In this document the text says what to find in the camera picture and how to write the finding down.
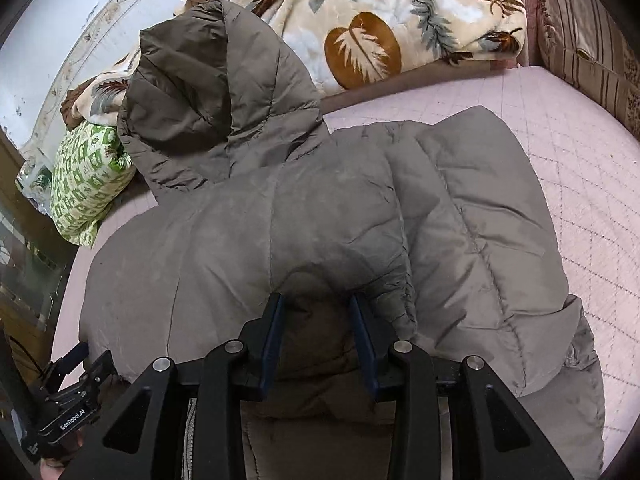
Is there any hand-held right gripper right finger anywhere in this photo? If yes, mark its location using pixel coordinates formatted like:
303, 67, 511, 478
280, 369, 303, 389
349, 293, 573, 480

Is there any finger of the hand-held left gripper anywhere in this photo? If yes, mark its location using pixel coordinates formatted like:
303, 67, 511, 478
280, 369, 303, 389
75, 350, 118, 401
47, 342, 90, 386

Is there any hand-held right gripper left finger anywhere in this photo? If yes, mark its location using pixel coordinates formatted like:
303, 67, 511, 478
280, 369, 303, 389
65, 292, 288, 480

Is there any grey-brown hooded puffer jacket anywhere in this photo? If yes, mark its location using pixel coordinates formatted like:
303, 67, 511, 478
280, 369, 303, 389
77, 0, 607, 480

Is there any person's left hand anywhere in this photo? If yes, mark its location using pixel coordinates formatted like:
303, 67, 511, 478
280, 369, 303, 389
40, 460, 76, 480

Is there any wooden cabinet with glass door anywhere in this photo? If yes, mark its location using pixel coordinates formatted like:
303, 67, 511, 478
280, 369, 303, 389
0, 130, 76, 361

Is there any clear plastic bag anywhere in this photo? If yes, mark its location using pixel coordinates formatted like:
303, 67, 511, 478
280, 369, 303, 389
17, 157, 53, 206

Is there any green and white patterned pillow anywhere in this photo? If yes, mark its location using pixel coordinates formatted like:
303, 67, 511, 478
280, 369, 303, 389
50, 121, 137, 247

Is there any pink quilted bed sheet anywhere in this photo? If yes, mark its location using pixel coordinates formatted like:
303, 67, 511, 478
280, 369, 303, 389
50, 65, 640, 480

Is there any leaf print fleece blanket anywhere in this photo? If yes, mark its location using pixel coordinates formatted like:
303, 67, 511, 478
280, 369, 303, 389
60, 0, 528, 133

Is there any striped beige cushion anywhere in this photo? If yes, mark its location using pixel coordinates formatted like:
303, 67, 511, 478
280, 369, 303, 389
536, 0, 640, 141

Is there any black cable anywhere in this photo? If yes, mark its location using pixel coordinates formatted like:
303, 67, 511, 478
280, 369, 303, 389
7, 335, 53, 378

